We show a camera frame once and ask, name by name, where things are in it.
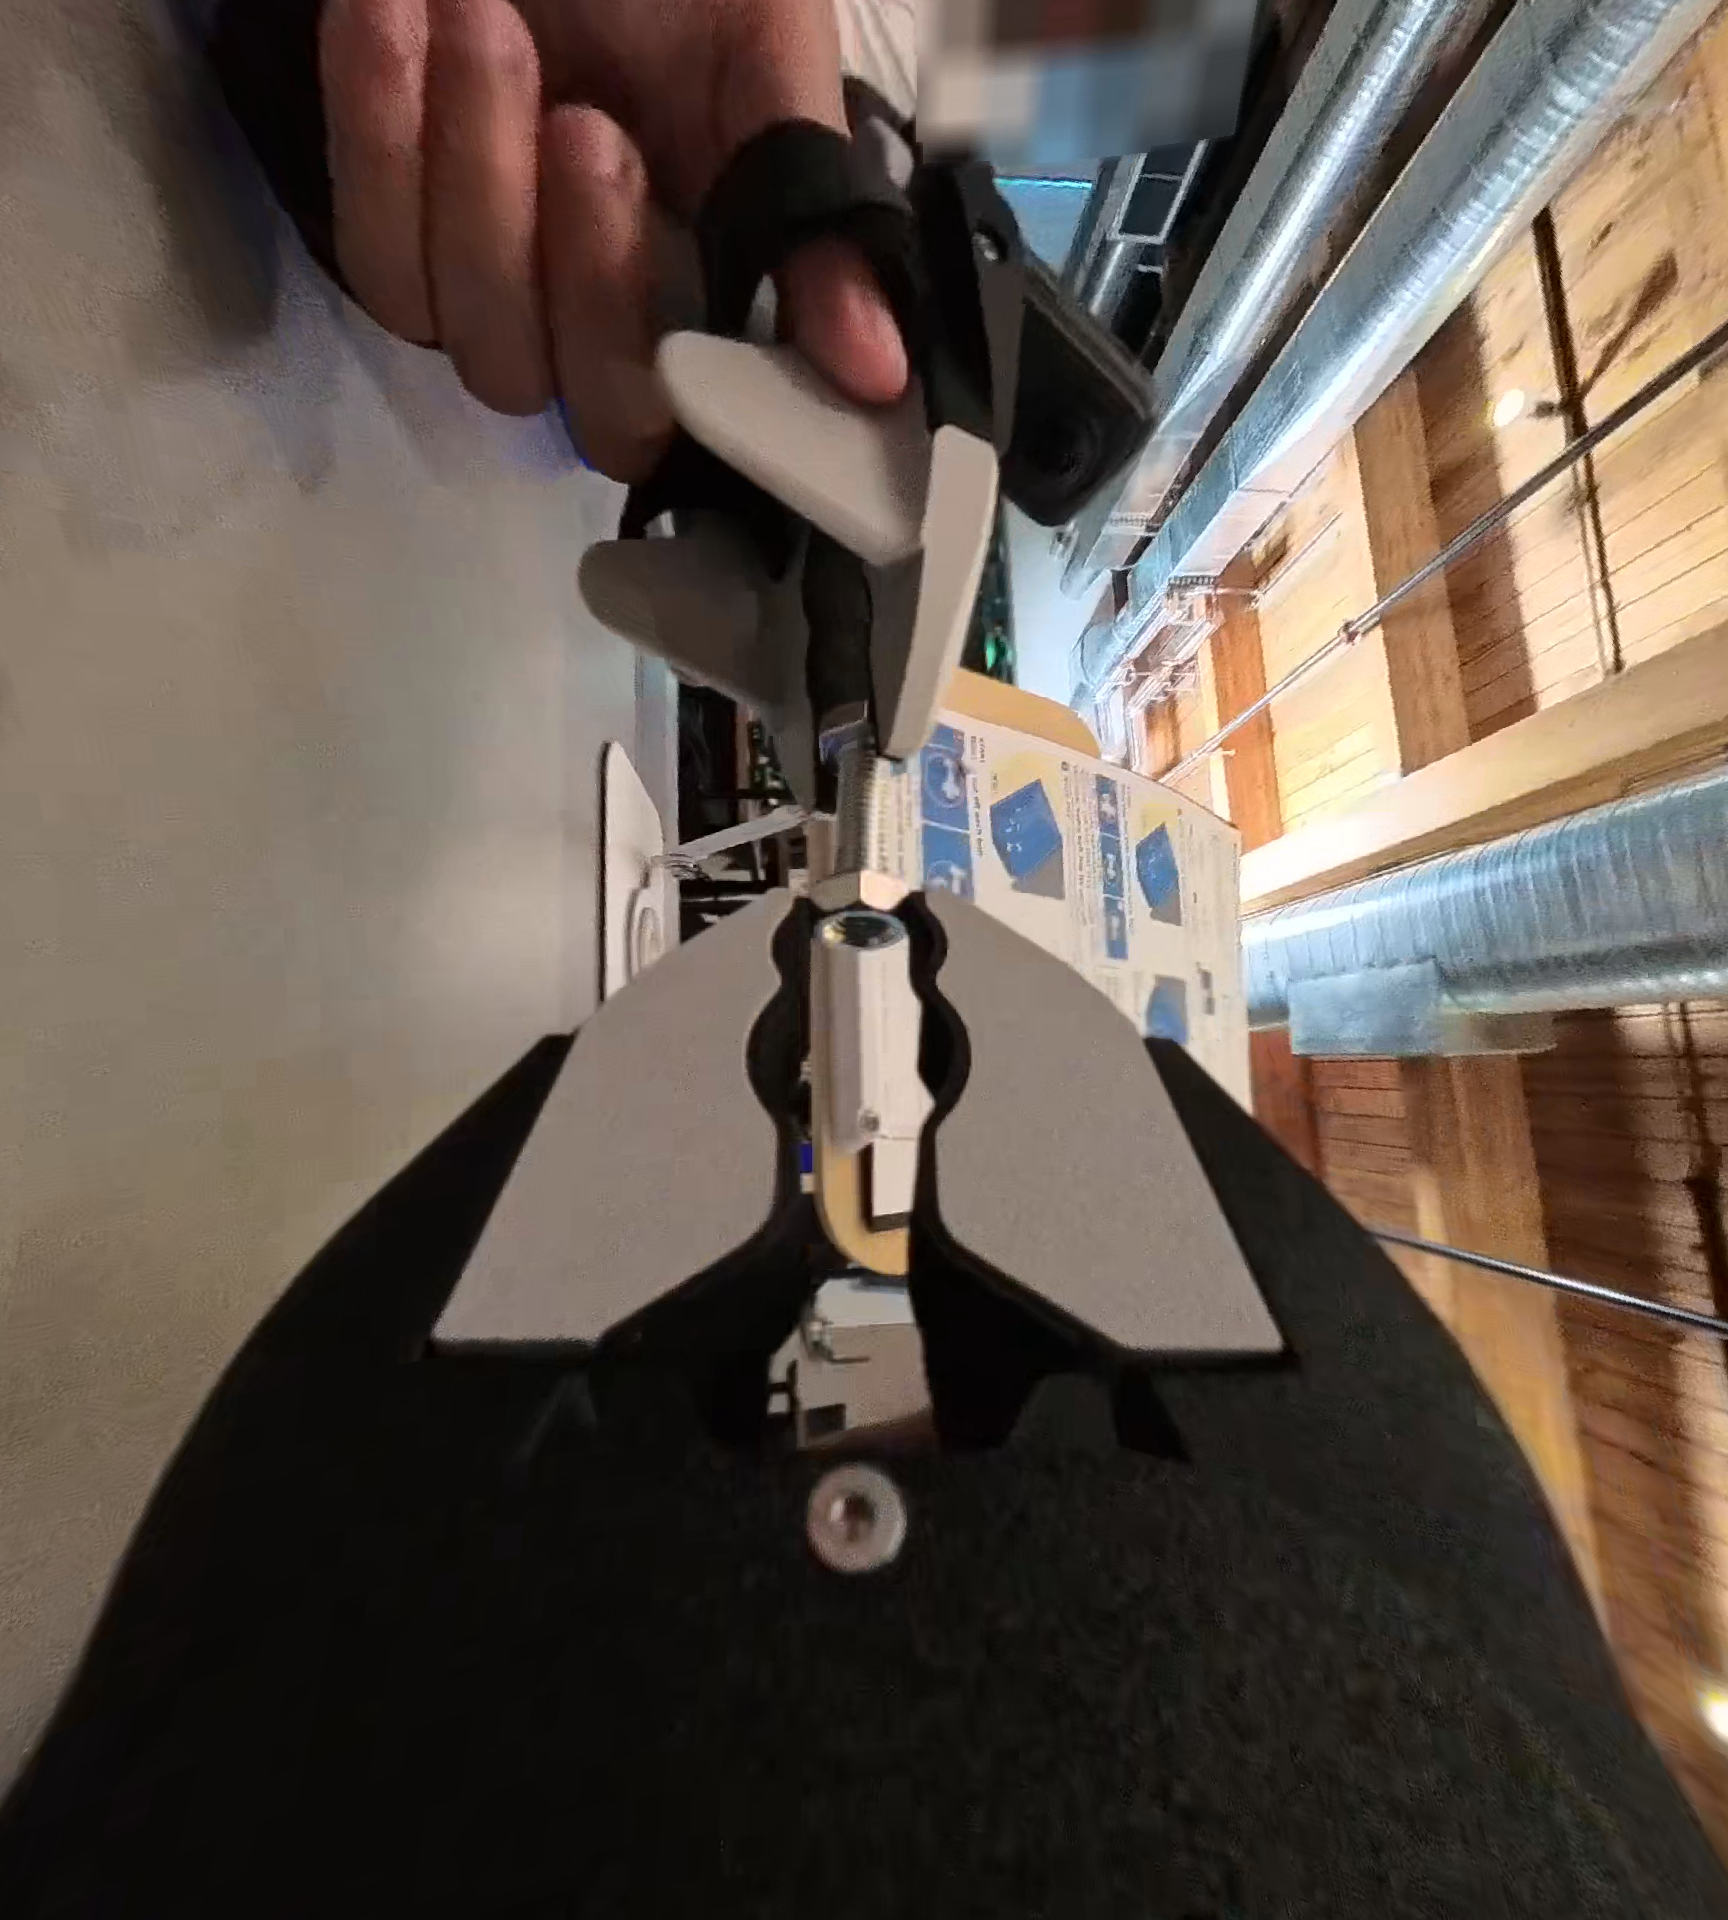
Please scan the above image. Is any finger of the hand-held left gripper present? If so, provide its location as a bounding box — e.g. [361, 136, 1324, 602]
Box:
[576, 530, 843, 768]
[655, 330, 1005, 758]

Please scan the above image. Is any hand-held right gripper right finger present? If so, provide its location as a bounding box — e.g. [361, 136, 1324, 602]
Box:
[909, 889, 1285, 1453]

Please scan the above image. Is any thick steel bolt with nut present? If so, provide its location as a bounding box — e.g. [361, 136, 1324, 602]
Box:
[800, 703, 915, 914]

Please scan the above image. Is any person's left hand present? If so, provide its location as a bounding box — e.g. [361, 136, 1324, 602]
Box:
[320, 0, 915, 484]

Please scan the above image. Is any printed instruction sheet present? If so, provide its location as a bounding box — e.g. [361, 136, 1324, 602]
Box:
[924, 729, 1243, 1113]

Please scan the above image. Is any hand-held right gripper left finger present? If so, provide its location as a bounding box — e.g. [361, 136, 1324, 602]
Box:
[430, 889, 818, 1450]

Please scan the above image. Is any white document stand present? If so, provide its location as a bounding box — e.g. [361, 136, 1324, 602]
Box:
[598, 740, 943, 1450]

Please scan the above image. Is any large silver air duct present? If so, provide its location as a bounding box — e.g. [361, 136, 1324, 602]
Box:
[1238, 741, 1728, 1059]

